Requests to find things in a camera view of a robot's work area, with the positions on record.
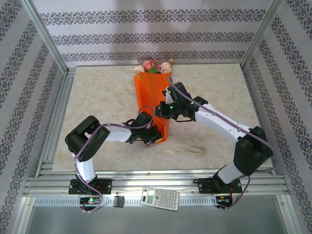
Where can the orange wrapping paper sheet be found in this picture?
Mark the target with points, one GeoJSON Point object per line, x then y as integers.
{"type": "Point", "coordinates": [148, 92]}

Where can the peach fake rose with bud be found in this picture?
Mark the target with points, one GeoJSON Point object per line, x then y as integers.
{"type": "Point", "coordinates": [166, 66]}

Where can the dark pink fake rose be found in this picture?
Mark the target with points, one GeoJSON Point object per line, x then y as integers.
{"type": "Point", "coordinates": [158, 67]}

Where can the pink fake flower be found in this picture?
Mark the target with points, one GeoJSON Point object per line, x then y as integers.
{"type": "Point", "coordinates": [147, 64]}

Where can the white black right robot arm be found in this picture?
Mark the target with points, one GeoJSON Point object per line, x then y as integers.
{"type": "Point", "coordinates": [219, 122]}

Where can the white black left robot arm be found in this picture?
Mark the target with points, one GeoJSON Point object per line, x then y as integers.
{"type": "Point", "coordinates": [117, 134]}

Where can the grey scientific calculator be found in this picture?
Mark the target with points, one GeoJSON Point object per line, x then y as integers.
{"type": "Point", "coordinates": [165, 198]}

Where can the black clipper comb guard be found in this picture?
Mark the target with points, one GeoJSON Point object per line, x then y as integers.
{"type": "Point", "coordinates": [118, 201]}

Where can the circuit board with green light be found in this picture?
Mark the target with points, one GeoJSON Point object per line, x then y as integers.
{"type": "Point", "coordinates": [90, 200]}

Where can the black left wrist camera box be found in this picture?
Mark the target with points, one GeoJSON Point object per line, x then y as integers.
{"type": "Point", "coordinates": [145, 120]}

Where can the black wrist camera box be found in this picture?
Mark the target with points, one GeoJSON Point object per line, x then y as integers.
{"type": "Point", "coordinates": [179, 91]}
{"type": "Point", "coordinates": [145, 120]}

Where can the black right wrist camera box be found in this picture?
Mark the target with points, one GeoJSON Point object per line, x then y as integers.
{"type": "Point", "coordinates": [179, 91]}

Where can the aluminium front rail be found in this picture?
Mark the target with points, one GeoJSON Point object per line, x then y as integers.
{"type": "Point", "coordinates": [136, 181]}

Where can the aluminium rail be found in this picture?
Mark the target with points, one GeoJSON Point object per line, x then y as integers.
{"type": "Point", "coordinates": [252, 95]}
{"type": "Point", "coordinates": [136, 181]}
{"type": "Point", "coordinates": [50, 146]}

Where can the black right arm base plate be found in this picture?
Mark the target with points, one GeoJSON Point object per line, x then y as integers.
{"type": "Point", "coordinates": [206, 185]}

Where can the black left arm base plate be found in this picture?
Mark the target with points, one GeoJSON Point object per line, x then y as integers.
{"type": "Point", "coordinates": [104, 186]}

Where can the aluminium right side rail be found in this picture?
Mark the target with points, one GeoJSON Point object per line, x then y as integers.
{"type": "Point", "coordinates": [252, 95]}

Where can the aluminium left side rail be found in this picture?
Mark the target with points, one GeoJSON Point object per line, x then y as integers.
{"type": "Point", "coordinates": [50, 146]}

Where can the aluminium right corner post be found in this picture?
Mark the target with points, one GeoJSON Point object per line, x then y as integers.
{"type": "Point", "coordinates": [260, 36]}

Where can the aluminium corner post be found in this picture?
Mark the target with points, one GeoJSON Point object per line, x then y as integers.
{"type": "Point", "coordinates": [45, 36]}
{"type": "Point", "coordinates": [260, 36]}

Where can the aluminium left corner post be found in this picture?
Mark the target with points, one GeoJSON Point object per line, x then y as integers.
{"type": "Point", "coordinates": [45, 36]}

